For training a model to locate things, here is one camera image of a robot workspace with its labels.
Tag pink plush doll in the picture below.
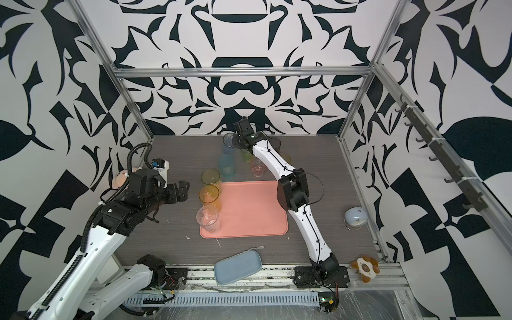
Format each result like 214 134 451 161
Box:
111 169 128 190

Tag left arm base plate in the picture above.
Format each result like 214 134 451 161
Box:
161 267 189 290

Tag tall green glass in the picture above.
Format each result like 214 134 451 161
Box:
201 169 221 190

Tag teal frosted cup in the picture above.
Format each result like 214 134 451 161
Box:
217 154 236 181

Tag clear stemmed glass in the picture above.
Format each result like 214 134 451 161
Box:
196 205 221 233

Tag orange white plush toy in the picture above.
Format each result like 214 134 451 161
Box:
350 256 380 283

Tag tall amber glass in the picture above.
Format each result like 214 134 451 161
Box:
199 185 222 211

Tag small pink glass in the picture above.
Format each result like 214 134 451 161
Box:
250 157 266 177

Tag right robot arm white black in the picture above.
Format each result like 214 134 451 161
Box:
231 117 339 285

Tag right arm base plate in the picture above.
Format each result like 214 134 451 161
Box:
293 266 350 289

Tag pink plastic tray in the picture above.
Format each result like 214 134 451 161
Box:
199 181 288 239

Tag white cable duct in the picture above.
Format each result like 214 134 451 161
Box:
123 291 320 308

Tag small green glass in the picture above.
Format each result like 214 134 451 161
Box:
241 149 253 163

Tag tall blue glass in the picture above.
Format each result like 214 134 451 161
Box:
223 133 237 155

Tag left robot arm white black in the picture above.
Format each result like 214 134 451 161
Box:
11 168 190 319

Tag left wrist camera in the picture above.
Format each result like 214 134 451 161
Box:
151 158 169 179

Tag small yellow glass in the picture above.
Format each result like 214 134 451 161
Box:
280 152 291 164

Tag small green circuit board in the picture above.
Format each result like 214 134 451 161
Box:
318 292 339 313

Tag wall hook rail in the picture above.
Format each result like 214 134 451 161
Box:
396 101 489 212

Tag white round dome device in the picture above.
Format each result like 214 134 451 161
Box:
344 207 369 231

